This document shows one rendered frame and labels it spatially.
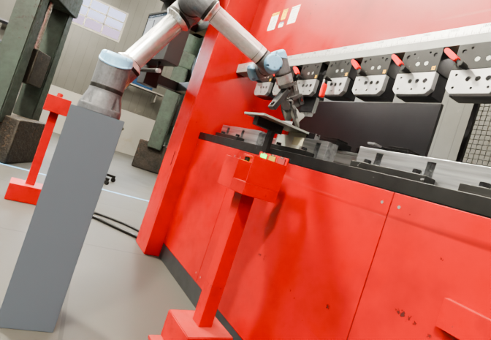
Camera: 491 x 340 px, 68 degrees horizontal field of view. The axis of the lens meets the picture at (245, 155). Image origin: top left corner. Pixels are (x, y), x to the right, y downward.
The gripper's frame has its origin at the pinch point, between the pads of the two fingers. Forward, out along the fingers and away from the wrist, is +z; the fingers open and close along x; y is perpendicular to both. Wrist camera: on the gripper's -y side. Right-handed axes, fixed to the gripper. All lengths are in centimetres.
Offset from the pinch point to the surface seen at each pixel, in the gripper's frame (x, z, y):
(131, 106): 858, 43, 90
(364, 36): -25.2, -31.2, 29.3
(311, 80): -0.3, -17.2, 16.9
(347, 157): -11.1, 22.9, 18.9
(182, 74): 571, -8, 153
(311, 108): -2.7, -4.9, 11.2
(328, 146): -23.7, 7.2, -0.8
